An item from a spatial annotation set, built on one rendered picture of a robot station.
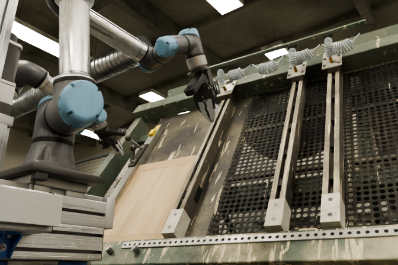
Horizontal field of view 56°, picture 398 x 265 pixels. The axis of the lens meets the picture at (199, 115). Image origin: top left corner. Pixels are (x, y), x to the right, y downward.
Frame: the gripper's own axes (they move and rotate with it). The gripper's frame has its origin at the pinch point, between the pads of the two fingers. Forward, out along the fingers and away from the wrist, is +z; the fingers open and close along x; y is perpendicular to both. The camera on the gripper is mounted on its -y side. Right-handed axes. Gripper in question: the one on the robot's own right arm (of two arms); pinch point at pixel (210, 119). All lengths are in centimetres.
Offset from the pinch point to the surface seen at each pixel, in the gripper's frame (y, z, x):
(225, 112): 66, 0, 30
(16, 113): 233, -90, 500
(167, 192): 17, 29, 46
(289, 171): 17.2, 28.3, -17.4
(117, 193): 15, 24, 77
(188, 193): 8.1, 28.7, 26.4
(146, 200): 12, 30, 56
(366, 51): 92, -11, -46
